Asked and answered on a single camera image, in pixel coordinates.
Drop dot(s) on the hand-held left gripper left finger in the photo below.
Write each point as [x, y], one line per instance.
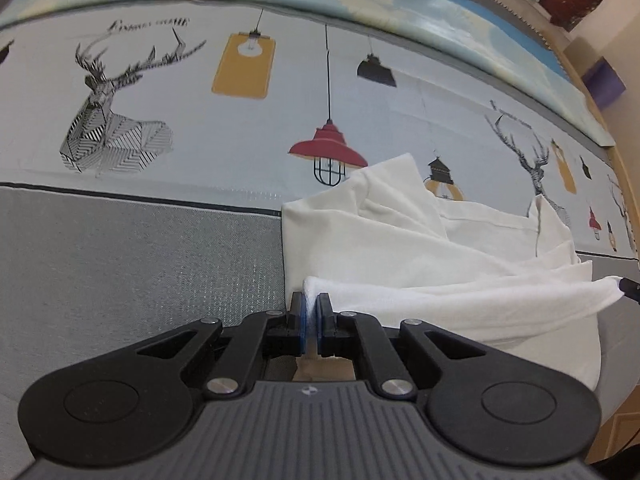
[302, 327]

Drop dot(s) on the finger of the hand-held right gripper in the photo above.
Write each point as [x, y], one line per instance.
[631, 288]

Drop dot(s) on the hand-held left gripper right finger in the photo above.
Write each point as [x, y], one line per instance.
[321, 327]

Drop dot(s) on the white garment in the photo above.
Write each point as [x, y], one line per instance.
[400, 260]

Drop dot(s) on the purple block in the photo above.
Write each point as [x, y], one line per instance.
[606, 82]

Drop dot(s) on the printed bed sheet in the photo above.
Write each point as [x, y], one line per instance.
[175, 110]

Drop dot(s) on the wooden bed frame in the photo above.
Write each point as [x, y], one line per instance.
[625, 160]

